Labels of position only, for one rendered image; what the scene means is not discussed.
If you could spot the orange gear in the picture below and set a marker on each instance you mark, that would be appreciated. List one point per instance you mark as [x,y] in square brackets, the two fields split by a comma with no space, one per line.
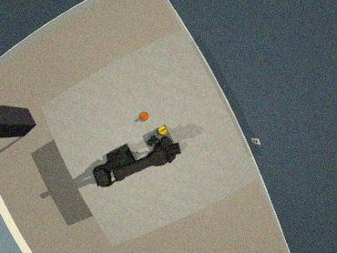
[143,116]

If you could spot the yellow gear with black stripe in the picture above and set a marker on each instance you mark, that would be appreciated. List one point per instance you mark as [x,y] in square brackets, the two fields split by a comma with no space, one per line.
[164,130]

